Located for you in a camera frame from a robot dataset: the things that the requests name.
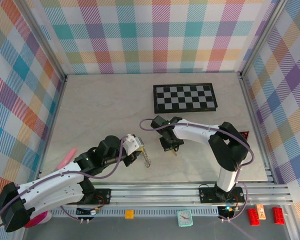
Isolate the metal chain with yellow tag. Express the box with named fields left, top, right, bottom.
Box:
left=139, top=147, right=152, bottom=169

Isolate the pink marker pen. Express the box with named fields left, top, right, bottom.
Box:
left=52, top=147, right=77, bottom=173

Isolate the black white chessboard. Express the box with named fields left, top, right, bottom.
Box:
left=152, top=82, right=219, bottom=115

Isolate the black electronics board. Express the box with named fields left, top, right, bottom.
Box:
left=76, top=206, right=102, bottom=217
left=217, top=205, right=237, bottom=217

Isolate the red black triangle piece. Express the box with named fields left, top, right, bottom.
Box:
left=236, top=130, right=250, bottom=141

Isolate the mint green alarm clock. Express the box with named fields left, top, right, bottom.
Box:
left=176, top=209, right=193, bottom=228

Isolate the pink round container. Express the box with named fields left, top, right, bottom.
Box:
left=23, top=211, right=53, bottom=228

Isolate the red toy brick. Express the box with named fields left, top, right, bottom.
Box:
left=247, top=208, right=261, bottom=226
left=272, top=206, right=286, bottom=225

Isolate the small wooden printed block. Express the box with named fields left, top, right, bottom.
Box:
left=256, top=203, right=267, bottom=221

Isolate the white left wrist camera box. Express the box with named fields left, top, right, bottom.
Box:
left=121, top=134, right=145, bottom=154

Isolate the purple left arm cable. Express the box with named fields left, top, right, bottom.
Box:
left=0, top=134, right=131, bottom=232

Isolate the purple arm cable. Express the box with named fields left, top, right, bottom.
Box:
left=0, top=134, right=131, bottom=232
left=139, top=117, right=255, bottom=191

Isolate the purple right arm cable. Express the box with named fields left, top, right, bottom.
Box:
left=139, top=117, right=255, bottom=191

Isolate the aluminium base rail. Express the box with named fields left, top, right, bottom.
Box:
left=89, top=183, right=294, bottom=205

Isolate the aluminium side rail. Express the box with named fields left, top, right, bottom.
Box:
left=239, top=74, right=276, bottom=182
left=33, top=74, right=69, bottom=177

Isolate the grey slotted cable duct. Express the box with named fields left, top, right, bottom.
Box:
left=48, top=207, right=220, bottom=216

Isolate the thin purple base cable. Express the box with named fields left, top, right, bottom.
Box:
left=228, top=197, right=248, bottom=221
left=57, top=202, right=81, bottom=221

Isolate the aluminium frame post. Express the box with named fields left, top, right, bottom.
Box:
left=239, top=0, right=291, bottom=79
left=16, top=0, right=68, bottom=82

